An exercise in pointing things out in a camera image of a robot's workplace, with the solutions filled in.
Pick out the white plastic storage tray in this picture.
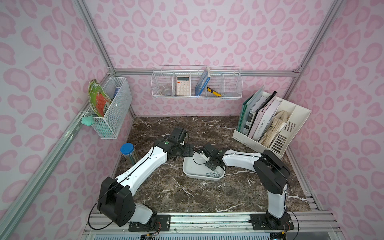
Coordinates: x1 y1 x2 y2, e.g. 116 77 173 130
183 152 225 181

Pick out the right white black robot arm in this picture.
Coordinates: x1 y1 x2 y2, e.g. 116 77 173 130
197 144 291 221

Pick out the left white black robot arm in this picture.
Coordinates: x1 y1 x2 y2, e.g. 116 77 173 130
96 127 194 227

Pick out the pile of silver screws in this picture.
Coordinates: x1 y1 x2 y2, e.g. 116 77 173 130
206 170 221 178

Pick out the blue lid clear jar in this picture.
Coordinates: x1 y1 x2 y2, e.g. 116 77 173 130
120 143 139 165

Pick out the clear tape roll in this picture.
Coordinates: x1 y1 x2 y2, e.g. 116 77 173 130
161 85 173 96

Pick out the green folder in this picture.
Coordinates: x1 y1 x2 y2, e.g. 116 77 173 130
237 86 265 132

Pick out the white pink calculator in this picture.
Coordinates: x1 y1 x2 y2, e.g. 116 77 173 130
176 76 191 96

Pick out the yellow utility knife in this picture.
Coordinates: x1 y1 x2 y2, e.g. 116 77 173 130
207 87 223 98

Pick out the pink white book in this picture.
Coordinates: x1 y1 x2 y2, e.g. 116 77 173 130
248 96 281 142

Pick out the white file organizer rack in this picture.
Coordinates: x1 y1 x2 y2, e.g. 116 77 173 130
233 89 311 158

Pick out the beige paper bundle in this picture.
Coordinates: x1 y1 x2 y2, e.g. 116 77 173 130
259 111 289 148

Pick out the white mesh side basket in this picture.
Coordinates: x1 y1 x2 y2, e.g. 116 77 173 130
86 77 133 140

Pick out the blue book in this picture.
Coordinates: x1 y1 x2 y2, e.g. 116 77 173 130
195 67 211 97

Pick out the green red snack bag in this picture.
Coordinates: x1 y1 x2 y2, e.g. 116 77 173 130
88 79 112 118

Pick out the white wire wall basket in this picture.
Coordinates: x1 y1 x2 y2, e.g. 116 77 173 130
151 65 243 99

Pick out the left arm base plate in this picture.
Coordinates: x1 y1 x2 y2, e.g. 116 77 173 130
129 214 171 232

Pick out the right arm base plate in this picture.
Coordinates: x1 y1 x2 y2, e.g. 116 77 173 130
249 212 295 232

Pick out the mint green wall hook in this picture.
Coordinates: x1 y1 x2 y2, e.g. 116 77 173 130
81 116 95 127

